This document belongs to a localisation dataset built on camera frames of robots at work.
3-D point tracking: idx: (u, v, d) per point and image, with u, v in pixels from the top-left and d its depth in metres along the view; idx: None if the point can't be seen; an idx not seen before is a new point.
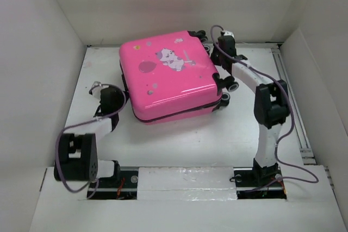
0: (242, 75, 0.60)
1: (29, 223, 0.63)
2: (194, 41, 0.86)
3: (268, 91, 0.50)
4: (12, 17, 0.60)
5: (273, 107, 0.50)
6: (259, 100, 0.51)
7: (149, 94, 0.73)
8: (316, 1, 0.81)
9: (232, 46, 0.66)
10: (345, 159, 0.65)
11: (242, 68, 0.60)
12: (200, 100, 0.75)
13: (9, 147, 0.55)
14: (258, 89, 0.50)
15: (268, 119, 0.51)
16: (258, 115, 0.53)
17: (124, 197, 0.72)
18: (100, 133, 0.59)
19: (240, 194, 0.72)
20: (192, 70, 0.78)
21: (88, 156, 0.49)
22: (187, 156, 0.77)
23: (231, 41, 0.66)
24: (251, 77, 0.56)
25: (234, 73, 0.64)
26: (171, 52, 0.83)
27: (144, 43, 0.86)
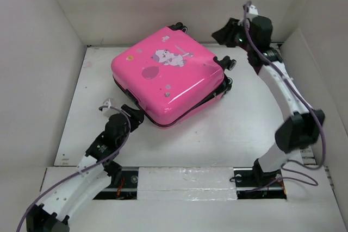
0: (272, 83, 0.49)
1: None
2: (179, 34, 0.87)
3: (301, 123, 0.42)
4: (12, 18, 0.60)
5: (301, 137, 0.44)
6: (285, 127, 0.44)
7: (167, 96, 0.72)
8: (316, 1, 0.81)
9: (266, 37, 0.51)
10: (345, 159, 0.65)
11: (274, 74, 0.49)
12: (211, 86, 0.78)
13: (9, 148, 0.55)
14: (290, 120, 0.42)
15: (291, 146, 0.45)
16: (279, 138, 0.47)
17: (124, 197, 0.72)
18: (81, 188, 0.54)
19: (240, 194, 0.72)
20: (194, 61, 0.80)
21: None
22: (187, 157, 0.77)
23: (270, 29, 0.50)
24: (284, 96, 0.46)
25: (261, 71, 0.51)
26: (165, 51, 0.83)
27: (135, 50, 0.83)
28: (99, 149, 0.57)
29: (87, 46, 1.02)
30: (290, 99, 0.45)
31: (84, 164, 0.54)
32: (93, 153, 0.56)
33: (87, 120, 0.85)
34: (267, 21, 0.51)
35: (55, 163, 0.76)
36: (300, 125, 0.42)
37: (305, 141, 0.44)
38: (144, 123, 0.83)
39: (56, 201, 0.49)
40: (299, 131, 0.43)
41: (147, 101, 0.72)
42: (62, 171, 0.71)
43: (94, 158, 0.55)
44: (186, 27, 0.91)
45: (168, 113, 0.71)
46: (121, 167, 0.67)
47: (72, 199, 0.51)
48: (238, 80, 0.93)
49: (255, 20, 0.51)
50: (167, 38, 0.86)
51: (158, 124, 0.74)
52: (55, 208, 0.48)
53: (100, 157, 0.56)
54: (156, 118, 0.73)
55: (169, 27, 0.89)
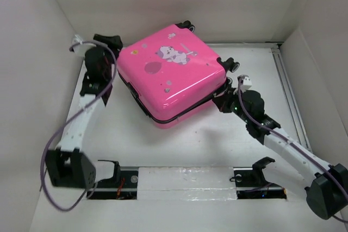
0: (281, 150, 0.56)
1: (29, 223, 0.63)
2: (186, 33, 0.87)
3: (328, 183, 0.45)
4: (12, 18, 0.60)
5: (335, 198, 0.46)
6: (317, 194, 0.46)
7: (167, 92, 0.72)
8: (316, 1, 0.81)
9: (261, 109, 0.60)
10: (345, 159, 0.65)
11: (280, 141, 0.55)
12: (212, 87, 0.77)
13: (9, 148, 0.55)
14: (316, 183, 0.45)
15: (332, 214, 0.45)
16: (314, 206, 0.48)
17: (124, 198, 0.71)
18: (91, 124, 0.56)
19: (240, 194, 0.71)
20: (198, 60, 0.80)
21: (81, 173, 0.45)
22: (187, 157, 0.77)
23: (260, 104, 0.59)
24: (299, 161, 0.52)
25: (266, 142, 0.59)
26: (169, 48, 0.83)
27: (140, 45, 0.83)
28: (91, 87, 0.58)
29: None
30: (305, 162, 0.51)
31: (84, 102, 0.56)
32: (87, 92, 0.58)
33: None
34: (255, 94, 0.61)
35: None
36: (328, 186, 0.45)
37: (339, 201, 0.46)
38: (144, 123, 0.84)
39: (72, 139, 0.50)
40: (331, 192, 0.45)
41: (147, 95, 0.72)
42: None
43: (91, 95, 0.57)
44: (193, 26, 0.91)
45: (167, 109, 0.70)
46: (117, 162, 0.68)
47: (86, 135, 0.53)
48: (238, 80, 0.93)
49: (247, 97, 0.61)
50: (172, 35, 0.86)
51: (156, 119, 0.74)
52: (75, 144, 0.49)
53: (95, 92, 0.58)
54: (154, 113, 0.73)
55: (176, 25, 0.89)
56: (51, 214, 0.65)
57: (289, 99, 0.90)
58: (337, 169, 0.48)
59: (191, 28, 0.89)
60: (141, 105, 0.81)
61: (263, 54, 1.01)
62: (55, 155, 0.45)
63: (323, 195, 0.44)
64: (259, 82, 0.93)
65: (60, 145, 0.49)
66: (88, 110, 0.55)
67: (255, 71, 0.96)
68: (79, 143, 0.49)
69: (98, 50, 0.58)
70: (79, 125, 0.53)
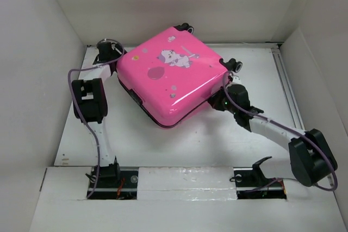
0: (265, 130, 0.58)
1: (29, 223, 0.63)
2: (186, 35, 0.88)
3: (303, 145, 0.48)
4: (12, 18, 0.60)
5: (316, 164, 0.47)
6: (296, 160, 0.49)
7: (172, 97, 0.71)
8: (316, 1, 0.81)
9: (246, 99, 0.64)
10: (345, 158, 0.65)
11: (262, 122, 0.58)
12: (216, 88, 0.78)
13: (9, 149, 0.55)
14: (292, 146, 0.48)
15: (314, 177, 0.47)
16: (299, 174, 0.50)
17: (124, 198, 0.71)
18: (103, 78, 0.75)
19: (240, 194, 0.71)
20: (200, 62, 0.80)
21: (100, 98, 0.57)
22: (187, 157, 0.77)
23: (244, 94, 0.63)
24: (278, 132, 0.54)
25: (253, 129, 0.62)
26: (171, 51, 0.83)
27: (141, 50, 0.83)
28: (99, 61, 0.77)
29: (87, 47, 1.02)
30: (283, 131, 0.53)
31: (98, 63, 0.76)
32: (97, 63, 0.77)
33: None
34: (240, 86, 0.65)
35: (55, 163, 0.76)
36: (304, 147, 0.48)
37: (321, 165, 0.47)
38: (144, 123, 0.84)
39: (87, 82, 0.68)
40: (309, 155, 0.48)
41: (153, 101, 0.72)
42: (63, 171, 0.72)
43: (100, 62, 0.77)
44: (192, 27, 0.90)
45: (173, 114, 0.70)
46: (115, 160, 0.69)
47: None
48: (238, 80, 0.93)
49: (231, 88, 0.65)
50: (173, 38, 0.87)
51: (161, 124, 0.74)
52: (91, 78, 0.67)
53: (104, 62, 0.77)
54: (160, 119, 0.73)
55: (175, 28, 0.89)
56: (51, 214, 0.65)
57: (289, 99, 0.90)
58: (315, 133, 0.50)
59: (189, 29, 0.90)
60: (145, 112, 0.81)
61: (263, 54, 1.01)
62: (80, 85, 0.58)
63: (300, 157, 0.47)
64: (259, 82, 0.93)
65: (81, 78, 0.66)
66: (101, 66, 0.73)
67: (255, 71, 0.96)
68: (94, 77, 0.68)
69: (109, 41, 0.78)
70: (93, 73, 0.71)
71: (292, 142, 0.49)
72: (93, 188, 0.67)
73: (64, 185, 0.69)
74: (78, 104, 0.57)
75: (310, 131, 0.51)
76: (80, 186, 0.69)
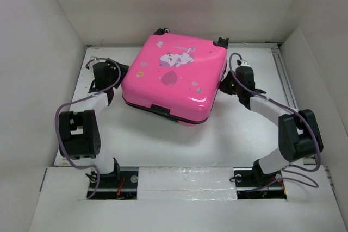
0: (261, 107, 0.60)
1: (29, 223, 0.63)
2: (170, 36, 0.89)
3: (293, 121, 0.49)
4: (12, 19, 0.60)
5: (301, 141, 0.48)
6: (283, 133, 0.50)
7: (200, 92, 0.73)
8: (316, 1, 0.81)
9: (250, 80, 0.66)
10: (345, 158, 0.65)
11: (261, 100, 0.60)
12: (223, 69, 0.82)
13: (9, 148, 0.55)
14: (281, 118, 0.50)
15: (297, 153, 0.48)
16: (283, 151, 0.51)
17: (124, 197, 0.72)
18: (98, 108, 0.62)
19: (240, 194, 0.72)
20: (200, 53, 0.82)
21: (91, 133, 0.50)
22: (188, 160, 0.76)
23: (250, 74, 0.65)
24: (273, 108, 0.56)
25: (252, 106, 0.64)
26: (169, 55, 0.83)
27: (138, 65, 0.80)
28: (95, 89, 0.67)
29: (87, 47, 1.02)
30: (277, 108, 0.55)
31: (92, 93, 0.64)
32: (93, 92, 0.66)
33: None
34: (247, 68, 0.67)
35: (55, 163, 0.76)
36: (293, 123, 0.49)
37: (306, 144, 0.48)
38: (144, 122, 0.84)
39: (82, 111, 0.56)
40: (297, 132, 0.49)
41: (183, 105, 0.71)
42: (62, 171, 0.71)
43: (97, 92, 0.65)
44: (167, 27, 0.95)
45: (209, 105, 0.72)
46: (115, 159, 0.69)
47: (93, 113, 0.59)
48: None
49: (238, 68, 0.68)
50: (161, 43, 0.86)
51: (200, 123, 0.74)
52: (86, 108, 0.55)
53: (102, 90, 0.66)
54: (198, 118, 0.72)
55: (155, 35, 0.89)
56: (51, 214, 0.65)
57: (289, 99, 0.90)
58: (307, 112, 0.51)
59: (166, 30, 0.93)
60: (170, 119, 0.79)
61: (263, 54, 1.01)
62: (67, 118, 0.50)
63: (287, 131, 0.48)
64: (259, 82, 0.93)
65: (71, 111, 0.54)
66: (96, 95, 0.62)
67: (255, 71, 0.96)
68: (89, 110, 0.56)
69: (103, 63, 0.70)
70: (87, 105, 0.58)
71: (283, 116, 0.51)
72: (94, 188, 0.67)
73: (64, 184, 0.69)
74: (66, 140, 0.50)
75: (303, 111, 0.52)
76: (80, 187, 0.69)
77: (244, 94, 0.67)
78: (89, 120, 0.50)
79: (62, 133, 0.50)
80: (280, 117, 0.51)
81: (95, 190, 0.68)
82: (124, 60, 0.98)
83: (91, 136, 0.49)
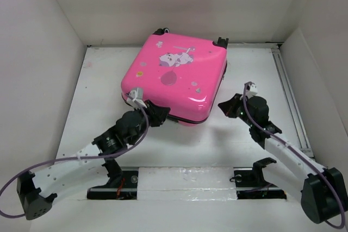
0: (279, 152, 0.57)
1: (29, 223, 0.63)
2: (169, 36, 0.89)
3: (319, 185, 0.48)
4: (13, 18, 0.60)
5: (327, 204, 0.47)
6: (309, 195, 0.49)
7: (199, 92, 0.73)
8: (315, 1, 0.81)
9: (265, 114, 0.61)
10: (344, 159, 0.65)
11: (279, 145, 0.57)
12: (222, 69, 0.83)
13: (8, 148, 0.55)
14: (308, 183, 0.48)
15: (324, 218, 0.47)
16: (309, 209, 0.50)
17: (124, 198, 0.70)
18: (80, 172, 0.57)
19: (240, 194, 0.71)
20: (200, 52, 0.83)
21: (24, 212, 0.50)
22: (189, 160, 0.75)
23: (266, 108, 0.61)
24: (294, 162, 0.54)
25: (266, 146, 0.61)
26: (168, 55, 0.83)
27: (138, 65, 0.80)
28: (108, 140, 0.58)
29: (87, 47, 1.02)
30: (299, 163, 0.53)
31: (86, 151, 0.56)
32: (101, 143, 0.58)
33: (86, 119, 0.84)
34: (261, 100, 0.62)
35: None
36: (319, 187, 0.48)
37: (332, 208, 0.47)
38: None
39: (45, 177, 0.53)
40: (323, 196, 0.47)
41: (183, 105, 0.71)
42: None
43: (98, 149, 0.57)
44: (167, 27, 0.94)
45: (208, 105, 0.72)
46: (120, 172, 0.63)
47: (64, 179, 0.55)
48: (238, 80, 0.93)
49: (253, 101, 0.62)
50: (161, 43, 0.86)
51: (199, 123, 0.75)
52: (40, 184, 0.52)
53: (106, 150, 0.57)
54: (198, 118, 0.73)
55: (155, 34, 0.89)
56: (52, 213, 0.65)
57: (289, 99, 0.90)
58: (334, 173, 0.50)
59: (166, 30, 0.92)
60: (170, 118, 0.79)
61: (263, 54, 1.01)
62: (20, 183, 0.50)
63: (314, 198, 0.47)
64: (259, 82, 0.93)
65: (35, 174, 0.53)
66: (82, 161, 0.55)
67: (255, 71, 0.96)
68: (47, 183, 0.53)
69: (135, 116, 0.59)
70: (60, 168, 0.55)
71: (309, 179, 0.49)
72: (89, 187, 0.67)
73: None
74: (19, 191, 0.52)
75: (330, 170, 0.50)
76: None
77: (258, 131, 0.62)
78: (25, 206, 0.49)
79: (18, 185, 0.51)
80: (305, 179, 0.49)
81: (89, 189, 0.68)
82: (124, 59, 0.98)
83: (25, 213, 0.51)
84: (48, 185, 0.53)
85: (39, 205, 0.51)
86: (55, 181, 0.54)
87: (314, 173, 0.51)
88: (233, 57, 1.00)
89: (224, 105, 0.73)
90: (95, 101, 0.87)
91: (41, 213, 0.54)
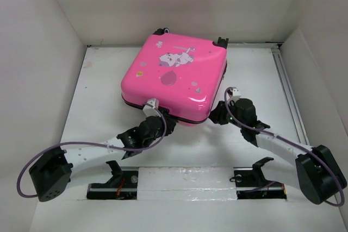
0: (271, 144, 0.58)
1: (29, 223, 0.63)
2: (170, 36, 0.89)
3: (310, 162, 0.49)
4: (12, 19, 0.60)
5: (324, 181, 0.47)
6: (303, 175, 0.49)
7: (199, 92, 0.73)
8: (316, 1, 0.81)
9: (253, 114, 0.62)
10: (344, 159, 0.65)
11: (268, 137, 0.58)
12: (222, 69, 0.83)
13: (8, 149, 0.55)
14: (300, 163, 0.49)
15: (323, 196, 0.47)
16: (308, 191, 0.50)
17: (124, 198, 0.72)
18: (103, 160, 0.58)
19: (240, 194, 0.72)
20: (200, 52, 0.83)
21: (47, 187, 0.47)
22: (189, 159, 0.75)
23: (252, 108, 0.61)
24: (285, 148, 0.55)
25: (259, 144, 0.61)
26: (168, 55, 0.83)
27: (138, 65, 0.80)
28: (129, 139, 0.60)
29: (87, 47, 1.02)
30: (290, 148, 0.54)
31: (111, 142, 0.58)
32: (123, 139, 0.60)
33: (86, 119, 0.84)
34: (246, 101, 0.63)
35: None
36: (311, 164, 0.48)
37: (329, 185, 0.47)
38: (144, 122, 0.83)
39: (78, 156, 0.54)
40: (317, 174, 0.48)
41: (183, 105, 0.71)
42: None
43: (122, 143, 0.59)
44: (167, 27, 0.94)
45: (208, 105, 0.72)
46: (120, 173, 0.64)
47: (91, 162, 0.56)
48: (238, 80, 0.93)
49: (238, 103, 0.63)
50: (161, 43, 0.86)
51: (199, 123, 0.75)
52: (72, 161, 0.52)
53: (128, 146, 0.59)
54: (197, 118, 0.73)
55: (155, 35, 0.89)
56: (52, 212, 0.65)
57: (289, 99, 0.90)
58: (322, 150, 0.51)
59: (166, 30, 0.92)
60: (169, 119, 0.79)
61: (263, 54, 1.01)
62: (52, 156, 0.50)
63: (309, 176, 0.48)
64: (259, 82, 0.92)
65: (66, 151, 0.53)
66: (110, 150, 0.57)
67: (255, 71, 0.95)
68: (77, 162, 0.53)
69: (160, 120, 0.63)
70: (89, 151, 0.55)
71: (299, 158, 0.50)
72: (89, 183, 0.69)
73: None
74: (37, 169, 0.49)
75: (318, 149, 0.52)
76: (81, 187, 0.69)
77: (249, 131, 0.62)
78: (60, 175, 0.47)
79: (39, 162, 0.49)
80: (296, 160, 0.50)
81: (90, 186, 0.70)
82: (124, 59, 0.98)
83: (46, 188, 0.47)
84: (78, 163, 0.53)
85: (63, 182, 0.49)
86: (86, 161, 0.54)
87: (304, 152, 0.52)
88: (233, 57, 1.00)
89: (213, 115, 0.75)
90: (95, 101, 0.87)
91: (51, 196, 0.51)
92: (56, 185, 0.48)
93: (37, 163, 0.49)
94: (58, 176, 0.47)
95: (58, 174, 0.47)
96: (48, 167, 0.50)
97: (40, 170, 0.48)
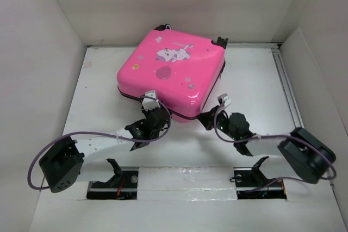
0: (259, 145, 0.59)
1: (29, 223, 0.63)
2: (169, 32, 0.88)
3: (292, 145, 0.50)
4: (12, 18, 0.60)
5: (312, 161, 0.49)
6: (292, 160, 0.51)
7: (192, 88, 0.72)
8: (316, 1, 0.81)
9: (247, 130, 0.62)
10: (345, 158, 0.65)
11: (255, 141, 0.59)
12: (219, 66, 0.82)
13: (8, 149, 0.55)
14: (283, 148, 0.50)
15: (316, 174, 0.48)
16: (301, 174, 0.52)
17: (124, 198, 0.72)
18: (113, 150, 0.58)
19: (240, 194, 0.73)
20: (198, 50, 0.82)
21: (57, 178, 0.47)
22: (189, 158, 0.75)
23: (246, 125, 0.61)
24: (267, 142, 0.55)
25: (252, 151, 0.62)
26: (166, 50, 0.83)
27: (135, 58, 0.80)
28: (136, 131, 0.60)
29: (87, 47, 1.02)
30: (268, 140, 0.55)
31: (121, 132, 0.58)
32: (131, 130, 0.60)
33: (86, 119, 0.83)
34: (240, 117, 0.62)
35: None
36: (293, 146, 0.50)
37: (318, 162, 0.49)
38: None
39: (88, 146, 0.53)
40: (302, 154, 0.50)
41: (176, 100, 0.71)
42: None
43: (130, 134, 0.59)
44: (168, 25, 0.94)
45: (199, 102, 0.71)
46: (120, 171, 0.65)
47: (101, 152, 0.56)
48: (238, 80, 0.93)
49: (234, 119, 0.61)
50: (160, 39, 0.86)
51: (190, 118, 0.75)
52: (82, 151, 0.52)
53: (135, 137, 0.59)
54: (188, 113, 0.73)
55: (155, 30, 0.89)
56: (51, 212, 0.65)
57: (289, 99, 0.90)
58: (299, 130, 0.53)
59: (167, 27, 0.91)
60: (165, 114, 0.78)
61: (264, 53, 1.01)
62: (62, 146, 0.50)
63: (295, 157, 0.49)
64: (259, 82, 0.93)
65: (76, 140, 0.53)
66: (119, 140, 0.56)
67: (255, 71, 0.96)
68: (87, 154, 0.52)
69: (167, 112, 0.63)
70: (97, 142, 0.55)
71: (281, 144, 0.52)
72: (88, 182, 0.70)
73: None
74: (47, 160, 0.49)
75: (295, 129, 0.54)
76: (80, 187, 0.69)
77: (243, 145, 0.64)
78: (69, 167, 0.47)
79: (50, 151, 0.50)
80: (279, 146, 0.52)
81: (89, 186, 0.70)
82: (124, 58, 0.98)
83: (56, 179, 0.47)
84: (89, 154, 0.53)
85: (74, 171, 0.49)
86: (97, 151, 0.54)
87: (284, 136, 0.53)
88: (233, 56, 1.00)
89: (203, 119, 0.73)
90: (95, 100, 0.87)
91: (62, 187, 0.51)
92: (66, 177, 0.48)
93: (48, 154, 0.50)
94: (70, 165, 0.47)
95: (69, 164, 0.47)
96: (58, 158, 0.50)
97: (50, 161, 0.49)
